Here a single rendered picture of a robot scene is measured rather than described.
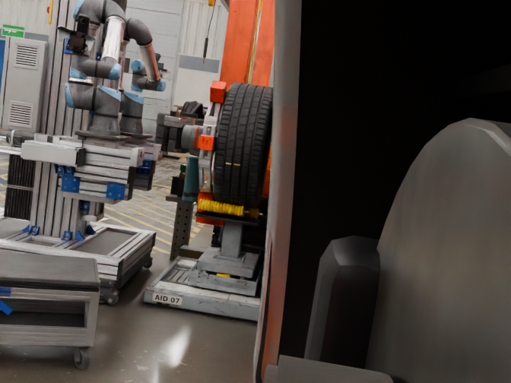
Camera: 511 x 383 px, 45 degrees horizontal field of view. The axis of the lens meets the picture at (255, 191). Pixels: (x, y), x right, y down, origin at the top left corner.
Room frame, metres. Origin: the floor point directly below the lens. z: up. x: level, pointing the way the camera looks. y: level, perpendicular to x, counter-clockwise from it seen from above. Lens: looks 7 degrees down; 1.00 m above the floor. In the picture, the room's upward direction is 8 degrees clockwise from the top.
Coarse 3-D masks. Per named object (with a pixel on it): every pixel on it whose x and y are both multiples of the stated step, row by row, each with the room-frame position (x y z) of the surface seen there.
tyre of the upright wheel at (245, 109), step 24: (240, 96) 3.14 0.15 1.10; (264, 96) 3.15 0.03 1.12; (240, 120) 3.05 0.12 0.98; (264, 120) 3.05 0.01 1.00; (216, 144) 3.04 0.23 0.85; (240, 144) 3.02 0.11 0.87; (264, 144) 3.04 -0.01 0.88; (216, 168) 3.05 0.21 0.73; (240, 168) 3.04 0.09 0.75; (216, 192) 3.15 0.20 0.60; (240, 192) 3.11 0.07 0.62
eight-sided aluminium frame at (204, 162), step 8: (208, 112) 3.12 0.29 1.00; (216, 112) 3.13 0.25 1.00; (208, 120) 3.09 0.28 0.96; (216, 120) 3.09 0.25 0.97; (216, 128) 3.11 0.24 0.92; (200, 152) 3.09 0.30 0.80; (208, 152) 3.09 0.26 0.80; (200, 160) 3.09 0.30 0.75; (208, 160) 3.09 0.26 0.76; (200, 168) 3.11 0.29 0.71; (208, 168) 3.10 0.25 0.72; (200, 176) 3.16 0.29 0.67; (208, 176) 3.15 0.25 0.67; (200, 184) 3.21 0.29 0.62; (208, 184) 3.19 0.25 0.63
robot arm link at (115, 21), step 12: (108, 0) 3.02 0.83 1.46; (108, 12) 2.99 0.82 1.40; (120, 12) 3.01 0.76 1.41; (108, 24) 2.96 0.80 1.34; (120, 24) 2.97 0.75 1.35; (108, 36) 2.90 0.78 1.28; (120, 36) 2.94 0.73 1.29; (108, 48) 2.84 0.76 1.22; (108, 60) 2.79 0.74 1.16; (96, 72) 2.76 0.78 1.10; (108, 72) 2.77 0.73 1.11; (120, 72) 2.79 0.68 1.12
